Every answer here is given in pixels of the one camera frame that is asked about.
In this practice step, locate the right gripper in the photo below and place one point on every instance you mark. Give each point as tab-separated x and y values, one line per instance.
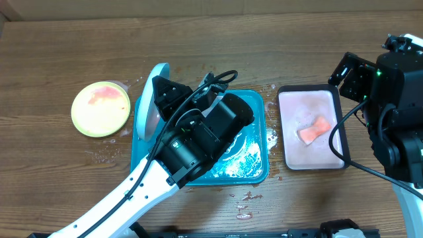
357	67

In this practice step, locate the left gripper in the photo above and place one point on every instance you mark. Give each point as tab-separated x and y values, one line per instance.
168	106

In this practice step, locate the light blue plate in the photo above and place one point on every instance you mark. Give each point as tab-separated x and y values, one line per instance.
147	114

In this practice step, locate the pink sponge with dark scourer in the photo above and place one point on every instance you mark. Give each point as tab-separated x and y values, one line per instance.
318	128

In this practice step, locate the yellow-green plate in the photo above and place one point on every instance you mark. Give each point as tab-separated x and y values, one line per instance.
100	109

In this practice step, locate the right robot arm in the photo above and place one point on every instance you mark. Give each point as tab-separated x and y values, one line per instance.
389	94

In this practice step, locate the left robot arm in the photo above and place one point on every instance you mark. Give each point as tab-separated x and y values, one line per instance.
196	134

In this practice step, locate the black tray with soapy water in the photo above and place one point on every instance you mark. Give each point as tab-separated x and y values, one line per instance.
299	106

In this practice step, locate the teal plastic tray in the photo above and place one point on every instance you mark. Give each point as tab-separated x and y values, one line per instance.
246	160

